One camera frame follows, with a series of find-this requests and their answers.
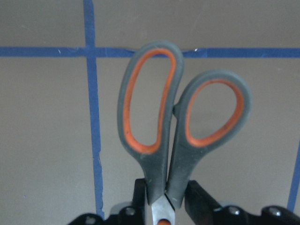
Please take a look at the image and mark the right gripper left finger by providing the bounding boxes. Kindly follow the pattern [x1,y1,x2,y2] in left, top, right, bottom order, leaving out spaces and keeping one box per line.
[70,179,147,225]

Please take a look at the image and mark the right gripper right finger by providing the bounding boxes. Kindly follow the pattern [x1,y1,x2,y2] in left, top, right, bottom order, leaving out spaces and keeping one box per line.
[184,180,300,225]

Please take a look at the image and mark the orange grey scissors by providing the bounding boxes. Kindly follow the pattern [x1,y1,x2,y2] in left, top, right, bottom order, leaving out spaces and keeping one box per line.
[117,41,252,225]

